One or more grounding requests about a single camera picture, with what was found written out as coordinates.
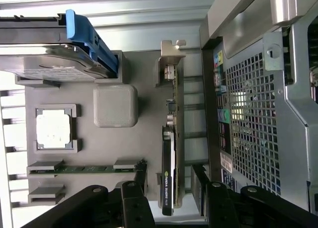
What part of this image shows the green RAM stick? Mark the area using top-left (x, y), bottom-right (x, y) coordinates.
top-left (29, 164), bottom-right (137, 174)

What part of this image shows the grey parts rack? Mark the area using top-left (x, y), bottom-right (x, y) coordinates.
top-left (14, 50), bottom-right (191, 210)

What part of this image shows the silver CPU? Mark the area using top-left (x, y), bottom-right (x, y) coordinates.
top-left (36, 108), bottom-right (73, 150)

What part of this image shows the silver computer tower case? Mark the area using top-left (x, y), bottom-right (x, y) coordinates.
top-left (198, 0), bottom-right (318, 215)

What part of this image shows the hard disk in blue carrier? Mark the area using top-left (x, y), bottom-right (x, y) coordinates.
top-left (0, 9), bottom-right (118, 79)

